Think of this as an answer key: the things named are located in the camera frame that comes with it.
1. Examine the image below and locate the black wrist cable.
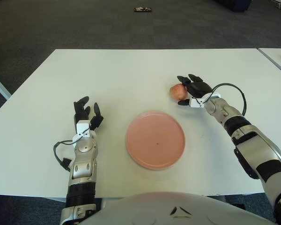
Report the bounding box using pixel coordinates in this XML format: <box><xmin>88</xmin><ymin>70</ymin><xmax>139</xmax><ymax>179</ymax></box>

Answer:
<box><xmin>212</xmin><ymin>82</ymin><xmax>247</xmax><ymax>117</ymax></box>
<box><xmin>53</xmin><ymin>140</ymin><xmax>77</xmax><ymax>173</ymax></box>

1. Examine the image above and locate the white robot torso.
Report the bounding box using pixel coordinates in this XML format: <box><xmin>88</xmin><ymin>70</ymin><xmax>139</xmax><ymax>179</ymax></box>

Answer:
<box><xmin>81</xmin><ymin>191</ymin><xmax>279</xmax><ymax>225</ymax></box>

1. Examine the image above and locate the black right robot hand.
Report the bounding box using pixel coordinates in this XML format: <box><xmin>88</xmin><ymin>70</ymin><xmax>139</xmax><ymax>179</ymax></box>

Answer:
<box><xmin>177</xmin><ymin>74</ymin><xmax>221</xmax><ymax>109</ymax></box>

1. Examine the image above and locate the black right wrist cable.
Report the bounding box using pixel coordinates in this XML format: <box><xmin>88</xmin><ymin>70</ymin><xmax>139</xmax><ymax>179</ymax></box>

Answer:
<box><xmin>212</xmin><ymin>82</ymin><xmax>247</xmax><ymax>117</ymax></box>

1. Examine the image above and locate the red yellow apple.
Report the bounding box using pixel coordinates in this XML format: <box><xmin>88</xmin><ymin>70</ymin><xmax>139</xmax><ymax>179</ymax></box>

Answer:
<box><xmin>170</xmin><ymin>83</ymin><xmax>188</xmax><ymax>101</ymax></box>

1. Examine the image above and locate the round pink plate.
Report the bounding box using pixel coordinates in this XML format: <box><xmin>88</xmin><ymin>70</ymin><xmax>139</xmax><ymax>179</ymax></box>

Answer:
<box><xmin>125</xmin><ymin>111</ymin><xmax>186</xmax><ymax>170</ymax></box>

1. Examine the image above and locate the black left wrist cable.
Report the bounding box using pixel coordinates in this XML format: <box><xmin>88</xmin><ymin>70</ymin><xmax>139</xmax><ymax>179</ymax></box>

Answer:
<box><xmin>53</xmin><ymin>140</ymin><xmax>77</xmax><ymax>173</ymax></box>

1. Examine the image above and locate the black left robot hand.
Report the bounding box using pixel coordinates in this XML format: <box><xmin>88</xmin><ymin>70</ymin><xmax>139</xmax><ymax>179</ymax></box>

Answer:
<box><xmin>73</xmin><ymin>96</ymin><xmax>104</xmax><ymax>139</ymax></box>

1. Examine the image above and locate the black bulky floor object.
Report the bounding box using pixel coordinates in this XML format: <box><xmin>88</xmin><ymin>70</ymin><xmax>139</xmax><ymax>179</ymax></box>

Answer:
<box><xmin>214</xmin><ymin>0</ymin><xmax>252</xmax><ymax>12</ymax></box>

